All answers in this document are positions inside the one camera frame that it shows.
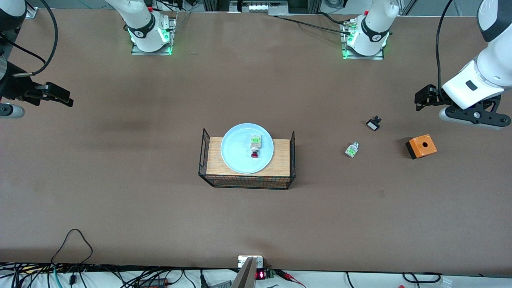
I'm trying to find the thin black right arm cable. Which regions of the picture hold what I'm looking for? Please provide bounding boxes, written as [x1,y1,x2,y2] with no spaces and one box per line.
[0,34,46,64]

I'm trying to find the aluminium frame structure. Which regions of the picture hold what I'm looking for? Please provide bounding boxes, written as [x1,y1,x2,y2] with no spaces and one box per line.
[202,0,322,16]

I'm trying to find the black base cable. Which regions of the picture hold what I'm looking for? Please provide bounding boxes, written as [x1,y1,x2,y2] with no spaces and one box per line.
[276,15,354,36]

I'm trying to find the black power adapter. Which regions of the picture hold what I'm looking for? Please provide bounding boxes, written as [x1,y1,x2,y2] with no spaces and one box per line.
[138,278,168,288]

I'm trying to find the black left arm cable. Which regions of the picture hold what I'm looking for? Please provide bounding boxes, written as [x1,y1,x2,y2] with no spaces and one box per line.
[435,0,456,96]

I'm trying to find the orange button enclosure box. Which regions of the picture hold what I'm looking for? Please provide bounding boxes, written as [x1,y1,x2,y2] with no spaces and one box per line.
[405,134,438,160]

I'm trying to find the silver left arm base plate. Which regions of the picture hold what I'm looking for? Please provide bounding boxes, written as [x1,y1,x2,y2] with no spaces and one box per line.
[340,18,385,60]

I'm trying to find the wire shelf with wooden top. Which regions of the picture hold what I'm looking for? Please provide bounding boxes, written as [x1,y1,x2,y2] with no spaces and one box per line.
[198,128,296,190]

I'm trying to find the black coiled cable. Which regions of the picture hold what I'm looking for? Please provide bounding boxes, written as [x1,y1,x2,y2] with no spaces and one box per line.
[402,272,442,284]

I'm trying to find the grey metal camera bar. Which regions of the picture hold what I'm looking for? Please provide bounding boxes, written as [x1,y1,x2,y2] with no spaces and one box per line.
[231,257,257,288]

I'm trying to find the light blue round plate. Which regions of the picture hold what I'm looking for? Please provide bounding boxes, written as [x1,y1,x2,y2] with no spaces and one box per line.
[220,123,275,175]

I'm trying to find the black looped cable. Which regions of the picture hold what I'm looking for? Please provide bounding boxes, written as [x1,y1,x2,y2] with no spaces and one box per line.
[51,229,94,276]

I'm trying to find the red clip lead wires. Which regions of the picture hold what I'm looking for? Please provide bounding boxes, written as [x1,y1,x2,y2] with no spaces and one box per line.
[276,270,306,288]

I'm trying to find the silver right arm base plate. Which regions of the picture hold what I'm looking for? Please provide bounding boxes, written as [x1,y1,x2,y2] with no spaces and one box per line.
[131,16,176,56]

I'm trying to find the silver metal bracket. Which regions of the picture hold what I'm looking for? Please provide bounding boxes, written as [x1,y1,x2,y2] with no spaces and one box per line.
[238,255,264,268]

